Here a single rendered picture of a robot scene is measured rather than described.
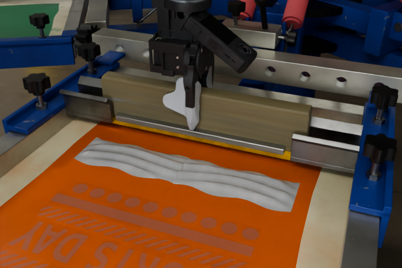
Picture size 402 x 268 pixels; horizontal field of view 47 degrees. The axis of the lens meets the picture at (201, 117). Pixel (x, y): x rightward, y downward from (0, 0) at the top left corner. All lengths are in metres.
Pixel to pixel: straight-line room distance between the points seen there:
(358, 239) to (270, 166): 0.21
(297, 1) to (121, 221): 0.70
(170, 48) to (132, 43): 0.33
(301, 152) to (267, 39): 0.32
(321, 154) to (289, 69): 0.25
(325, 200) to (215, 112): 0.21
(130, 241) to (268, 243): 0.18
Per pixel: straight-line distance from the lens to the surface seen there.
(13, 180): 0.76
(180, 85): 0.72
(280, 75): 0.92
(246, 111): 0.71
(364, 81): 0.90
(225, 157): 0.76
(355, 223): 0.62
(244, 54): 0.67
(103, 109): 0.82
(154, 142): 0.80
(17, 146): 0.79
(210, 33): 0.67
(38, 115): 0.83
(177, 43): 0.69
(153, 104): 0.77
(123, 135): 0.83
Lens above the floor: 1.39
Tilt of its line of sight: 30 degrees down
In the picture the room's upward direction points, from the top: straight up
